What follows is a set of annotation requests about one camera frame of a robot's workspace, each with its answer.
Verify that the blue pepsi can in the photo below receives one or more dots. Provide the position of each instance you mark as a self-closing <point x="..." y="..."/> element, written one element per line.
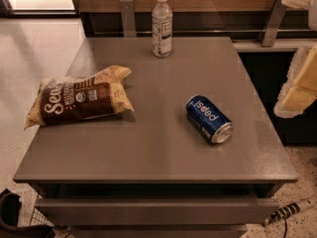
<point x="209" y="119"/>

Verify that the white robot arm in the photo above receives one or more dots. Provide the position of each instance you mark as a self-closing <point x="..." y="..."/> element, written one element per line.
<point x="312" y="17"/>

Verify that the clear plastic water bottle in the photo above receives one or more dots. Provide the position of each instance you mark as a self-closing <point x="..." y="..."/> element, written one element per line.
<point x="162" y="29"/>

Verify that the grey cabinet with drawers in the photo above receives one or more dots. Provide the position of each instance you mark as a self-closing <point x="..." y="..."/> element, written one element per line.
<point x="150" y="172"/>

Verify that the brown and yellow chip bag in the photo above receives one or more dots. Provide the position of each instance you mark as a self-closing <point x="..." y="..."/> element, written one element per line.
<point x="71" y="98"/>

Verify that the right metal bracket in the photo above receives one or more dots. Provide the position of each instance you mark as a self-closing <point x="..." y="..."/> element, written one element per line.
<point x="273" y="23"/>

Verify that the metal bracket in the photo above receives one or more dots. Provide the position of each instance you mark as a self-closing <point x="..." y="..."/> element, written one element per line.
<point x="128" y="18"/>
<point x="273" y="23"/>

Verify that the left metal bracket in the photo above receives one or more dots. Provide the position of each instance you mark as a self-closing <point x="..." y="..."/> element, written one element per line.
<point x="128" y="18"/>

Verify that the wire mesh basket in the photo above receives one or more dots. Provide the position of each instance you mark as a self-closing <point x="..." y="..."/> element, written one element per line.
<point x="37" y="218"/>

